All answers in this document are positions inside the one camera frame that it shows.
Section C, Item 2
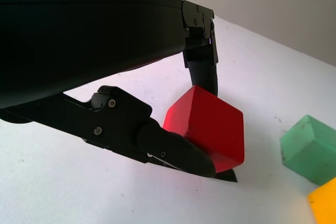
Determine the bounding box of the red block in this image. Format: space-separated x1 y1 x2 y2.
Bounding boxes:
162 84 245 174

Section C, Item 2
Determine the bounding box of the yellow block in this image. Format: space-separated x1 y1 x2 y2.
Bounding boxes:
307 177 336 224

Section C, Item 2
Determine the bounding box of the black tape patch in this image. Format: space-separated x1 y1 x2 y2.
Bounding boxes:
215 168 238 183

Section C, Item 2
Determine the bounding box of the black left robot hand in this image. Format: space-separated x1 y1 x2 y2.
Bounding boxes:
0 0 220 180

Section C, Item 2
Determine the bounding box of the green block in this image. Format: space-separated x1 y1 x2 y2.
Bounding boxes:
279 114 336 187

